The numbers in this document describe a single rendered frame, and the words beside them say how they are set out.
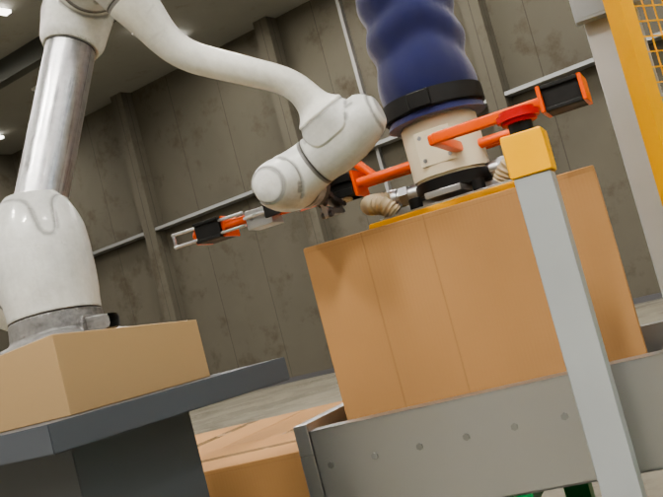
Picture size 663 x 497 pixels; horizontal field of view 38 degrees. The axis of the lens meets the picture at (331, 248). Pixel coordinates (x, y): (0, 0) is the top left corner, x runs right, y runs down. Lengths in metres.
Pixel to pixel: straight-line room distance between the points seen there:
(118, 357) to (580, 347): 0.71
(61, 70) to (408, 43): 0.71
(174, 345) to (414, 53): 0.85
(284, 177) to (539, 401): 0.62
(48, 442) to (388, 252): 0.87
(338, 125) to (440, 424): 0.58
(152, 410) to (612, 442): 0.70
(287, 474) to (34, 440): 0.86
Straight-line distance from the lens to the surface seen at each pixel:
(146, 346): 1.53
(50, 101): 1.93
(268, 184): 1.80
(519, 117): 1.54
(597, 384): 1.53
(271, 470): 2.08
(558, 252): 1.52
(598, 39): 3.05
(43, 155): 1.88
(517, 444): 1.75
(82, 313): 1.57
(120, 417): 1.36
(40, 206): 1.62
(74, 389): 1.43
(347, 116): 1.79
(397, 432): 1.80
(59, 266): 1.58
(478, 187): 1.98
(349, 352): 1.94
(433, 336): 1.90
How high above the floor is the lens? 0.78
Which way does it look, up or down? 5 degrees up
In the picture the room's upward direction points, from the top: 15 degrees counter-clockwise
